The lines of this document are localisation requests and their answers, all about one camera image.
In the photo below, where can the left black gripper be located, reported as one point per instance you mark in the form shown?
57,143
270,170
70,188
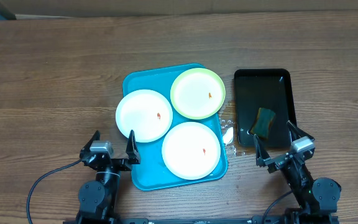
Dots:
132,152

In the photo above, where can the light green plate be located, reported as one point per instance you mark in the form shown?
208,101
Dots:
197,93

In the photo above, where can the white plate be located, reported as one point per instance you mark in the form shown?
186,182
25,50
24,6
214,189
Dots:
191,151
145,112

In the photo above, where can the white plate front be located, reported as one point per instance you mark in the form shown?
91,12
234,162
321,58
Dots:
191,151

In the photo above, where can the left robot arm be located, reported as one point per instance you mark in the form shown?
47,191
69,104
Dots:
98,197

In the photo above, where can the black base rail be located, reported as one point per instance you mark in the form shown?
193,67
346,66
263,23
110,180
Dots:
197,221

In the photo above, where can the green yellow sponge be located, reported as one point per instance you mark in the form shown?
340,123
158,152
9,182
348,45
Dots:
263,123

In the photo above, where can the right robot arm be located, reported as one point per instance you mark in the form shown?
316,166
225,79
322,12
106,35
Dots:
317,198

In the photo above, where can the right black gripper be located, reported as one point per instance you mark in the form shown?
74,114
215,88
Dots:
282,158

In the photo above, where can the black rectangular tray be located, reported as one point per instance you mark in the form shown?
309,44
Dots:
264,88

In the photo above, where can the teal plastic tray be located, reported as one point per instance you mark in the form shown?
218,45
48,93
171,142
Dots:
151,173

